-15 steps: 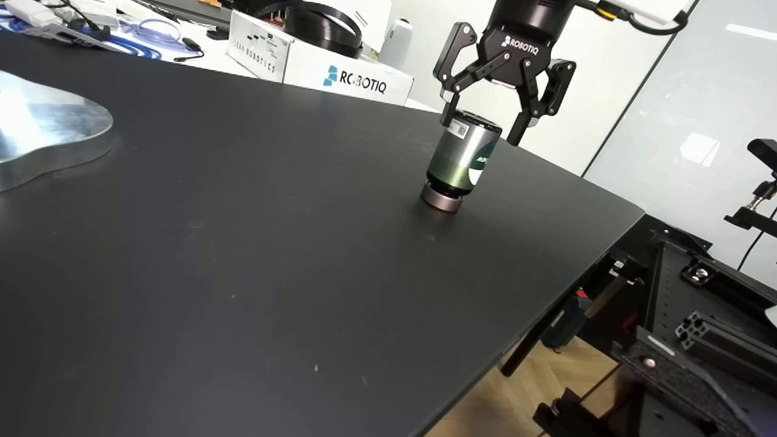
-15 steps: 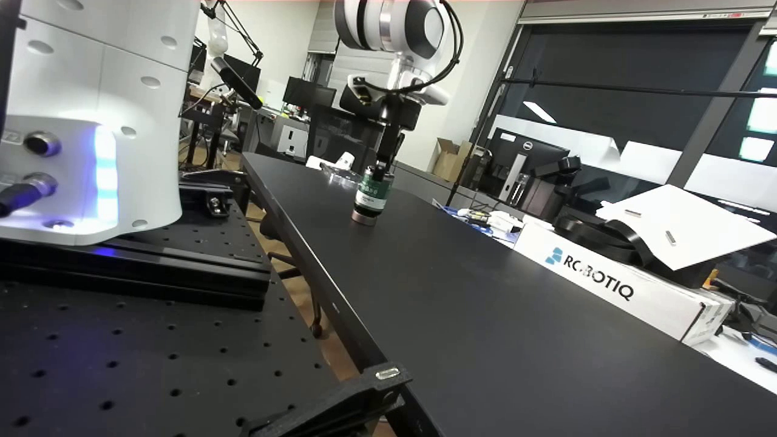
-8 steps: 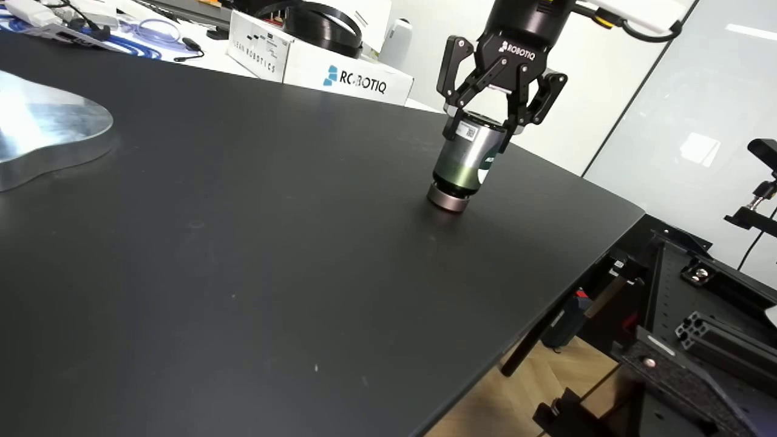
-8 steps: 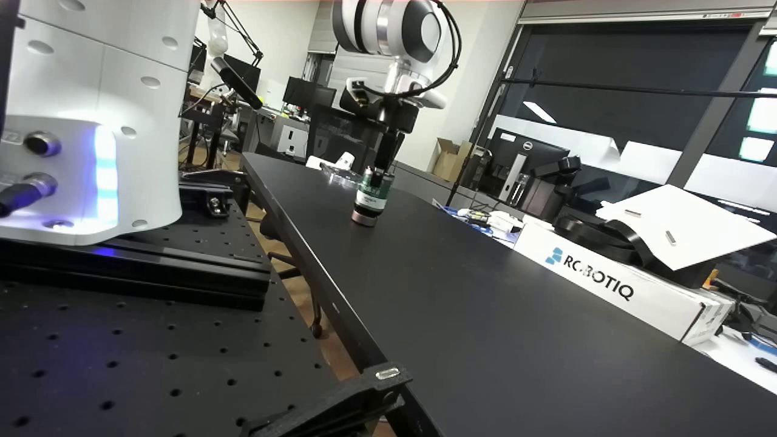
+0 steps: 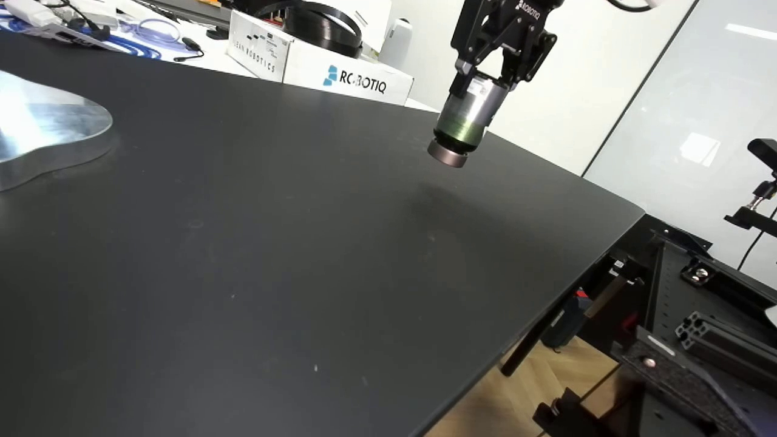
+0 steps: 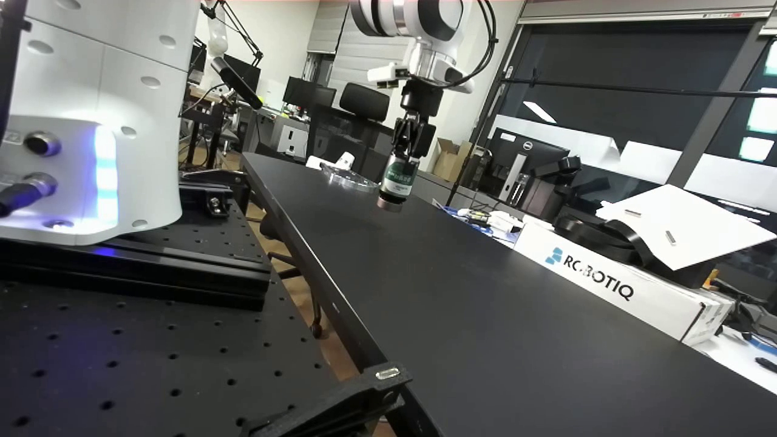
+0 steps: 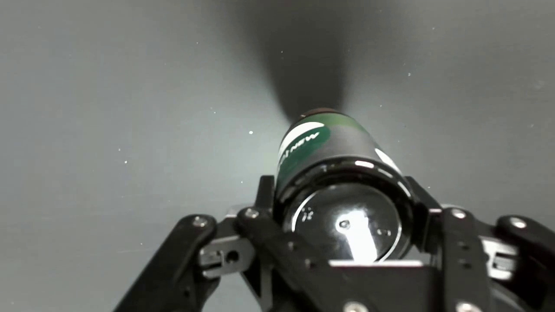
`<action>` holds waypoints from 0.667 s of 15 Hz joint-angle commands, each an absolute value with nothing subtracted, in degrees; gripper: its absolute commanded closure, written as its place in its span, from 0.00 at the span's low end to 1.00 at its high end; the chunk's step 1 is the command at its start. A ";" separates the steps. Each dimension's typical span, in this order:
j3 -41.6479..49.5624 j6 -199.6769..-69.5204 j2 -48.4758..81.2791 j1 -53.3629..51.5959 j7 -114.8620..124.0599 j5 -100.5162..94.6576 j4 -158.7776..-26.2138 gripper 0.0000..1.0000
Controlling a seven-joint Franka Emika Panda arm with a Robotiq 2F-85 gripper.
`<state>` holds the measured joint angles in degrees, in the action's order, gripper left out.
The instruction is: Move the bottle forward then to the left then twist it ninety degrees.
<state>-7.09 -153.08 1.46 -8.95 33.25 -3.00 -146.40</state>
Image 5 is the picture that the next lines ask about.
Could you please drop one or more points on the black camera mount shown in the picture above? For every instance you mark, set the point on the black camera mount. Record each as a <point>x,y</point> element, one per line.
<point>755,186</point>

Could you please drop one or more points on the white Robotiq cardboard box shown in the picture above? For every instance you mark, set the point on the white Robotiq cardboard box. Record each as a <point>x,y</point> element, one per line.
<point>324,68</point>

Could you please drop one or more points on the dark green-labelled bottle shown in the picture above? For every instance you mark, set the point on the dark green-labelled bottle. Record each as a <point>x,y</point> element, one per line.
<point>466,118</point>

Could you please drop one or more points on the black aluminium extrusion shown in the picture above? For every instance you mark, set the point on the black aluminium extrusion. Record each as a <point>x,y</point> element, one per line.
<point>729,340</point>

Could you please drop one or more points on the blue white plastic packets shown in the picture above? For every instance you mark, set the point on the blue white plastic packets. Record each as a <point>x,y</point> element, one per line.
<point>153,39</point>

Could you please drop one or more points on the black table clamp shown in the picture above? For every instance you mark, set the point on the black table clamp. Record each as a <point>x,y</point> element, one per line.
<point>572,416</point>

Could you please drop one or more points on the clear plastic bag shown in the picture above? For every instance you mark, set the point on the clear plastic bag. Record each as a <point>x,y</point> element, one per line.
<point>39,121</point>

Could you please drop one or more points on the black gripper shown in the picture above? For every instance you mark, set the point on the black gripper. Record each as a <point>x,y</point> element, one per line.
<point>513,18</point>

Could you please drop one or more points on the black perforated breadboard table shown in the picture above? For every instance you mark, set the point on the black perforated breadboard table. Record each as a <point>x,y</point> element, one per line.
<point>689,397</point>

